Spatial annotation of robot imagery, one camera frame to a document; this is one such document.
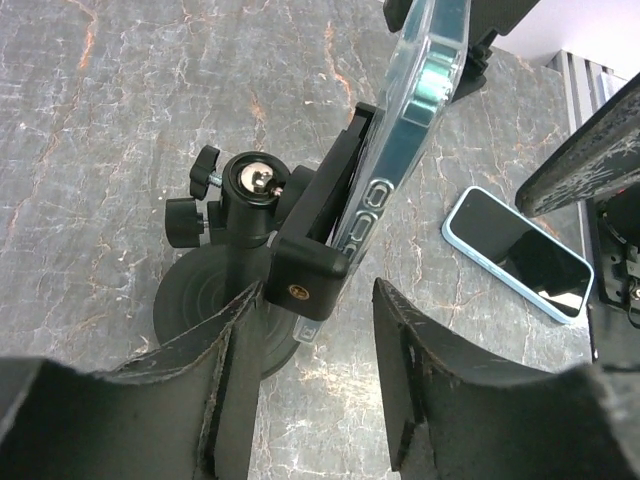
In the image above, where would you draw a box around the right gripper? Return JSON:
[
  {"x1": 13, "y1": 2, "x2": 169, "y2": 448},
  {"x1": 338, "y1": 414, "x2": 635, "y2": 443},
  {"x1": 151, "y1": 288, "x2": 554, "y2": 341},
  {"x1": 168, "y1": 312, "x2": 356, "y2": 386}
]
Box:
[{"x1": 515, "y1": 77, "x2": 639, "y2": 365}]

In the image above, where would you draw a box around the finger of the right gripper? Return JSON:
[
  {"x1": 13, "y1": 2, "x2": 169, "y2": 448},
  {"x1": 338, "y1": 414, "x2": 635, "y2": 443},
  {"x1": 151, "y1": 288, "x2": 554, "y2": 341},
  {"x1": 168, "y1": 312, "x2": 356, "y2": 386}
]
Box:
[{"x1": 383, "y1": 0, "x2": 535, "y2": 38}]

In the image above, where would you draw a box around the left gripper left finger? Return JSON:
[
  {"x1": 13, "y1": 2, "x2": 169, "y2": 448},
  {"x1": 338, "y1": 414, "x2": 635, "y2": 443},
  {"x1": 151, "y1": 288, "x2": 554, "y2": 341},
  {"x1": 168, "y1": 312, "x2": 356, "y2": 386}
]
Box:
[{"x1": 1, "y1": 283, "x2": 265, "y2": 479}]

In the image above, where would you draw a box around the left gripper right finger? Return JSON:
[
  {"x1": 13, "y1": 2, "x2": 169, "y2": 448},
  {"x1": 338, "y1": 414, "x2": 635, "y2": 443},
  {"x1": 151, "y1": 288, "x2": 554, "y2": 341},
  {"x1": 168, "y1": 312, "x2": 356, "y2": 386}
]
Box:
[{"x1": 372, "y1": 279, "x2": 639, "y2": 479}]

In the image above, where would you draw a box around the black phone clear case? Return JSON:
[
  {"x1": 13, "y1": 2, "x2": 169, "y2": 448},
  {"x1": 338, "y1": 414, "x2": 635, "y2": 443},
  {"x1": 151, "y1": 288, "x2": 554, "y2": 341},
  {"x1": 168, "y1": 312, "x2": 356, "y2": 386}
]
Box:
[{"x1": 294, "y1": 0, "x2": 474, "y2": 346}]

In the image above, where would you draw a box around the black round-base phone stand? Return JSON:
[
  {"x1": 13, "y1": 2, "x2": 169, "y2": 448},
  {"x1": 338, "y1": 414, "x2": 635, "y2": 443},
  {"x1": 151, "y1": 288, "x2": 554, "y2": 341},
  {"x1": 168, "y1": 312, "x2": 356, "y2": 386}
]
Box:
[{"x1": 153, "y1": 102, "x2": 376, "y2": 378}]

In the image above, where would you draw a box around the black folding phone stand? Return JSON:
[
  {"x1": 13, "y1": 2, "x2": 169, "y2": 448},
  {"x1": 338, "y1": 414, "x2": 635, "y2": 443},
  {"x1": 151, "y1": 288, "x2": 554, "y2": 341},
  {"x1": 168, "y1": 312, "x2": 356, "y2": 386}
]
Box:
[{"x1": 452, "y1": 43, "x2": 492, "y2": 102}]

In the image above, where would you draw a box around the phone with blue case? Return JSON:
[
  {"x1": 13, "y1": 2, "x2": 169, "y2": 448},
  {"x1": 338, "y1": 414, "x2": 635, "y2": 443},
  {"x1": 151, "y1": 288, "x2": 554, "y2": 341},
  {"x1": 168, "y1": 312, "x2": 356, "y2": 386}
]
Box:
[{"x1": 441, "y1": 186, "x2": 594, "y2": 324}]

